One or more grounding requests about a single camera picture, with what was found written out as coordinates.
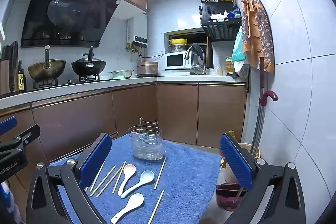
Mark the black range hood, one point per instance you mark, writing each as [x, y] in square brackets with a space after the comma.
[66, 23]

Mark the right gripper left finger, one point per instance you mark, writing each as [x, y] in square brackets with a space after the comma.
[92, 158]

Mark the steel bowl on counter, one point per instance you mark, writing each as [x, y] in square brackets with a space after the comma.
[122, 74]

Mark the maroon dustpan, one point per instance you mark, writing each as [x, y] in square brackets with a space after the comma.
[226, 196]

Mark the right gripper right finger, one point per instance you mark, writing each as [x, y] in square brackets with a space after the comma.
[237, 162]

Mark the white microwave oven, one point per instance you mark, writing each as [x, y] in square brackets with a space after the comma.
[177, 61]

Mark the olive oil bottle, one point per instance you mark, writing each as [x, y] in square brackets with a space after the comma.
[21, 78]

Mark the brown rice cooker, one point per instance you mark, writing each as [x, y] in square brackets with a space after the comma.
[147, 69]

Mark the light blue ceramic spoon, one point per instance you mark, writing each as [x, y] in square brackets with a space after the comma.
[146, 177]

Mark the yellow lidded pot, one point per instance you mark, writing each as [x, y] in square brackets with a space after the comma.
[178, 41]

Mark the yellow detergent bottle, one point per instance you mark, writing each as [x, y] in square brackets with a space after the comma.
[229, 66]

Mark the pink ceramic spoon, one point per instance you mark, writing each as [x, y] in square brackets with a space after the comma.
[128, 171]

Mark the chrome kitchen faucet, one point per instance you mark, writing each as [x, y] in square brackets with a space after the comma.
[197, 57]

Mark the teal plastic bag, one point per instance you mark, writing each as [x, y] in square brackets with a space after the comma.
[237, 53]

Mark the black wok with handle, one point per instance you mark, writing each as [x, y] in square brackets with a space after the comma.
[88, 65]

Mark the blue terry cloth mat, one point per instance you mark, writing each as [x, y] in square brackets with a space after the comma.
[189, 178]

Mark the cooking oil bottle on floor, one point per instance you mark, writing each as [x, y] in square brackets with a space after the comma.
[223, 161]

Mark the beige trash bin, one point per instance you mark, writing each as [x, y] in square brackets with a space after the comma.
[236, 163]

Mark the knife block with knives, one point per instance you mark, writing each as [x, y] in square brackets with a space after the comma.
[9, 70]

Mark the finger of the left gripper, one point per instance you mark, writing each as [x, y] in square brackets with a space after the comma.
[7, 125]

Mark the white gas water heater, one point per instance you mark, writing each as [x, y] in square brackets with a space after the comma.
[137, 30]

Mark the gas stove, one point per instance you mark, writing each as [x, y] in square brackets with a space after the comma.
[63, 81]

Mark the hanging floral apron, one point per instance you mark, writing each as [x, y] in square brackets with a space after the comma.
[257, 35]

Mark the bronze wok with handle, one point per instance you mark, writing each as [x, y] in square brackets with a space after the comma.
[49, 69]

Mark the white ceramic spoon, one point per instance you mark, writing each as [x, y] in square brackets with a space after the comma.
[135, 201]

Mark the black wall rack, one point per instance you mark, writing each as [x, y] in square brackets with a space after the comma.
[220, 19]

